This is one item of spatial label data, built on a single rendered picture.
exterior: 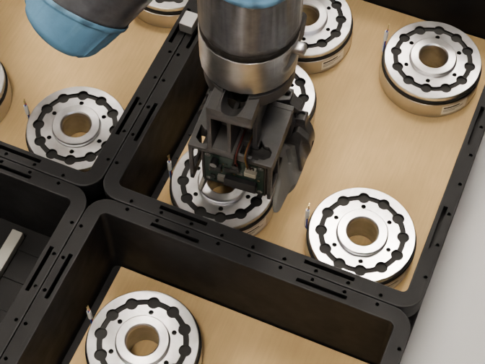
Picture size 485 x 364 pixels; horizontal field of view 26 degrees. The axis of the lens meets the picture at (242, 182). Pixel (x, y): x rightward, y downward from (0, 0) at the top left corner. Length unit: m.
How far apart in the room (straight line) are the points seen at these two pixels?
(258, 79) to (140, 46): 0.40
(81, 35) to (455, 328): 0.53
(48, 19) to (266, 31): 0.19
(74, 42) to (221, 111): 0.13
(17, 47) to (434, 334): 0.54
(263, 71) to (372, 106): 0.36
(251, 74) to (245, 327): 0.30
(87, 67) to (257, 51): 0.43
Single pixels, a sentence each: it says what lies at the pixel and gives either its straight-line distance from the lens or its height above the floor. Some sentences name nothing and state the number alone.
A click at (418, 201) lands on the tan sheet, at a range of 1.06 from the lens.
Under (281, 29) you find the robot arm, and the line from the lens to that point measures 0.73.
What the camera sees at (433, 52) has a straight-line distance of 1.13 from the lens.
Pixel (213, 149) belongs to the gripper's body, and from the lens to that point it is 0.83.
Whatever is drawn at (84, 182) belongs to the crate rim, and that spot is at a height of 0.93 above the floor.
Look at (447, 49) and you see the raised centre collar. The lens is 1.12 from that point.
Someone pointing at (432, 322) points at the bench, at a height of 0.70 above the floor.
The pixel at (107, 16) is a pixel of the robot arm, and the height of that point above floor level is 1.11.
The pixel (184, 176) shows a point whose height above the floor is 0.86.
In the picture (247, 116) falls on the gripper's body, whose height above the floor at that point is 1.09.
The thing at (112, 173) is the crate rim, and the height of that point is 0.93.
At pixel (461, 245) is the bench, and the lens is 1.19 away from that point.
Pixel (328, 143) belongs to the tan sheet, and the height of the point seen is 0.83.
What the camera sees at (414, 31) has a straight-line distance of 1.14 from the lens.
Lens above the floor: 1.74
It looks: 60 degrees down
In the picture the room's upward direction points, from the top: straight up
